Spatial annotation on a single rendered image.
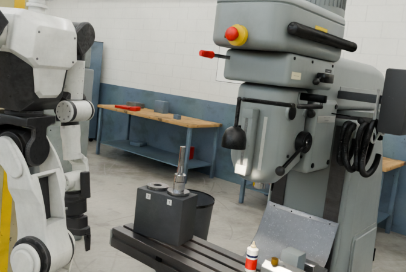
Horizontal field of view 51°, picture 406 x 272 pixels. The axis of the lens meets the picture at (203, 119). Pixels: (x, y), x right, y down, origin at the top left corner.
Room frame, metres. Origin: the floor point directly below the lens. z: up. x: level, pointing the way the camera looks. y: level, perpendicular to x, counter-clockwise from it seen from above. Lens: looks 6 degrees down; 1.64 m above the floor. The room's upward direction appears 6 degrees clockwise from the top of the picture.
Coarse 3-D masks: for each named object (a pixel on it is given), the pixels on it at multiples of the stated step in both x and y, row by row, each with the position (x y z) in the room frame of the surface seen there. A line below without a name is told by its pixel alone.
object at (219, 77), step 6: (222, 48) 6.84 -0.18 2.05; (228, 48) 6.77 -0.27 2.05; (222, 54) 6.83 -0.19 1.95; (222, 60) 6.82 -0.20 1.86; (222, 66) 6.82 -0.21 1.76; (216, 72) 6.88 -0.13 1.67; (222, 72) 6.81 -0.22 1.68; (216, 78) 6.87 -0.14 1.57; (222, 78) 6.80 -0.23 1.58; (240, 84) 6.57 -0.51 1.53
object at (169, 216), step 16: (144, 192) 1.67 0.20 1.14; (160, 192) 1.66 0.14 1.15; (176, 192) 1.64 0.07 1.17; (144, 208) 1.67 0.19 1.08; (160, 208) 1.63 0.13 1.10; (176, 208) 1.60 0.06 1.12; (192, 208) 1.66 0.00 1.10; (144, 224) 1.66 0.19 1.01; (160, 224) 1.63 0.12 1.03; (176, 224) 1.59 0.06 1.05; (192, 224) 1.67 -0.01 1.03; (160, 240) 1.62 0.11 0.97; (176, 240) 1.59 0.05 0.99
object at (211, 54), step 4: (200, 52) 1.28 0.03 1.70; (204, 52) 1.28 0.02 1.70; (208, 52) 1.29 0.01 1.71; (212, 52) 1.30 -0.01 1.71; (204, 56) 1.28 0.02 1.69; (208, 56) 1.29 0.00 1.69; (212, 56) 1.30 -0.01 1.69; (216, 56) 1.33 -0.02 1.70; (220, 56) 1.34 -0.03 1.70; (224, 56) 1.36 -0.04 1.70; (228, 56) 1.38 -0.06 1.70
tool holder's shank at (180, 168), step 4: (180, 148) 1.66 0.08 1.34; (184, 148) 1.66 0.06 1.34; (180, 152) 1.66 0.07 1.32; (184, 152) 1.66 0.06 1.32; (180, 156) 1.66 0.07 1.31; (184, 156) 1.66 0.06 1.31; (180, 160) 1.66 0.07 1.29; (184, 160) 1.66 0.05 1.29; (180, 164) 1.66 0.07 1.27; (180, 168) 1.65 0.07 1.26; (180, 172) 1.65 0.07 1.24
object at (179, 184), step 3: (174, 177) 1.66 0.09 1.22; (174, 180) 1.66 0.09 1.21; (177, 180) 1.65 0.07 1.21; (180, 180) 1.64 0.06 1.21; (183, 180) 1.65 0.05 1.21; (174, 183) 1.65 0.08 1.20; (177, 183) 1.64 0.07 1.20; (180, 183) 1.64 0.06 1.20; (183, 183) 1.65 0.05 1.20; (174, 186) 1.65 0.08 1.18; (177, 186) 1.64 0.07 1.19; (180, 186) 1.64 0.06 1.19; (183, 186) 1.65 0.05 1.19; (174, 189) 1.65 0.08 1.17; (177, 189) 1.64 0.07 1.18; (180, 189) 1.65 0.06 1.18; (183, 189) 1.65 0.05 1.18
